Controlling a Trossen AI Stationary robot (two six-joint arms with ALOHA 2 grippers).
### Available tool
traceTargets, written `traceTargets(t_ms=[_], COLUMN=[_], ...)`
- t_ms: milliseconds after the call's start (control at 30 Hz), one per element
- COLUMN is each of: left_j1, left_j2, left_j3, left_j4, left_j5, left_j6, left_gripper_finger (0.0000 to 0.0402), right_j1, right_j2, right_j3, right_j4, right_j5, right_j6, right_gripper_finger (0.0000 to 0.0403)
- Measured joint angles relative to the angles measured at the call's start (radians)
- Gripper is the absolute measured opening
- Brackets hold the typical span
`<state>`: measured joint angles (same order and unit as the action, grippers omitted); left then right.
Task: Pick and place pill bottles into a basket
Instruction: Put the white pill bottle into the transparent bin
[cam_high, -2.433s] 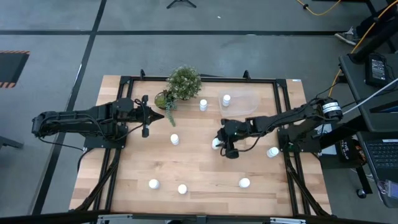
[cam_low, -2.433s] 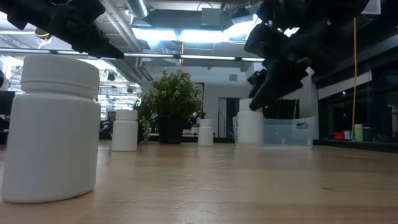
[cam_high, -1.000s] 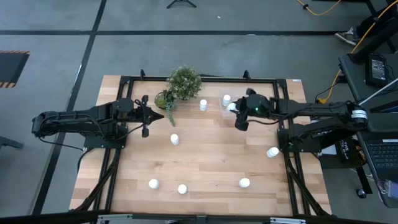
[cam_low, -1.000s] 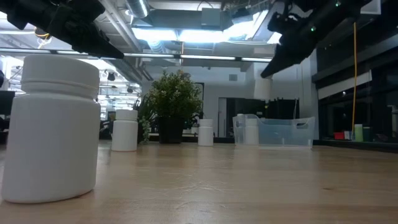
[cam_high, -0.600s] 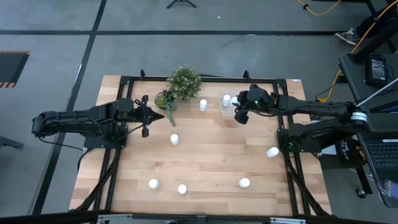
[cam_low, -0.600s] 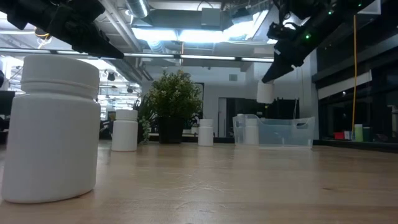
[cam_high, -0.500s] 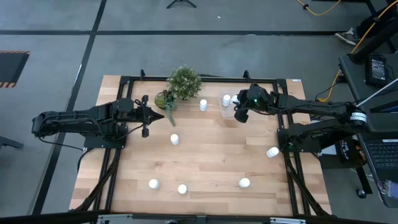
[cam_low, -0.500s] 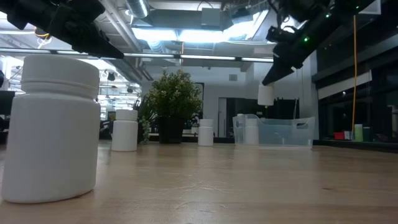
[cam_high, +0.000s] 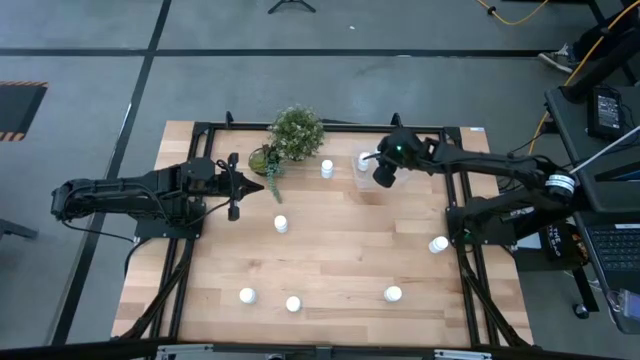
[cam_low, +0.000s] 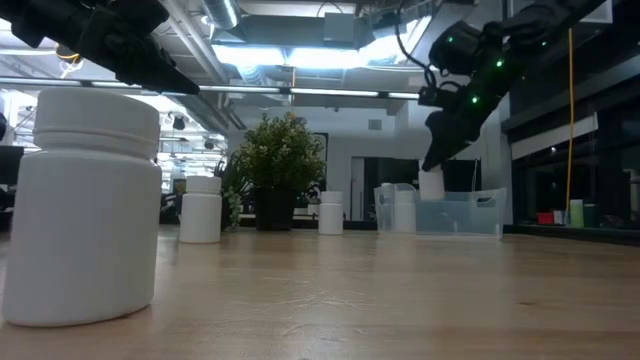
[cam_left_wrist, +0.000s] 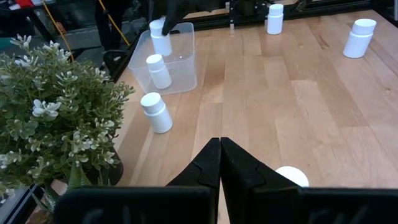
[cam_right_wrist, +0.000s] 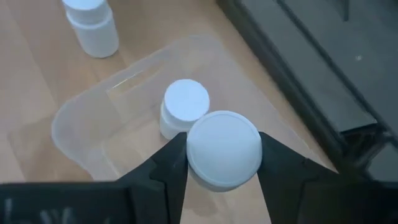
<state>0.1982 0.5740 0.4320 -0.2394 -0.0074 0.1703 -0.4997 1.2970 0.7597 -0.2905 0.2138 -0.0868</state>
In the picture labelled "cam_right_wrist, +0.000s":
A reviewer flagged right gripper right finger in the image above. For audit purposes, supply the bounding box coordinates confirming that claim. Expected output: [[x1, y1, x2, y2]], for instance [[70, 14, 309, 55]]
[[256, 132, 339, 224]]

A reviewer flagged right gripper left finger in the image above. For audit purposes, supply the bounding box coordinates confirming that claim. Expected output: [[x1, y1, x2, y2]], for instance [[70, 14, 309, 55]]
[[118, 132, 190, 224]]

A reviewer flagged white plastic pill bottle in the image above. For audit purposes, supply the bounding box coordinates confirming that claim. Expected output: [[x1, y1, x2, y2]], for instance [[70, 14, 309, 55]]
[[61, 0, 120, 59], [159, 78, 211, 141], [185, 110, 264, 193]]

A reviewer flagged clear plastic basket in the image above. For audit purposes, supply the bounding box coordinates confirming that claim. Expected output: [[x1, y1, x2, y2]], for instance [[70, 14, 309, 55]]
[[51, 34, 338, 183]]

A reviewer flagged black table frame rail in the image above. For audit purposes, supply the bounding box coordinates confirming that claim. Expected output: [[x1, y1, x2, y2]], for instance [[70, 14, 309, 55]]
[[216, 0, 398, 184]]

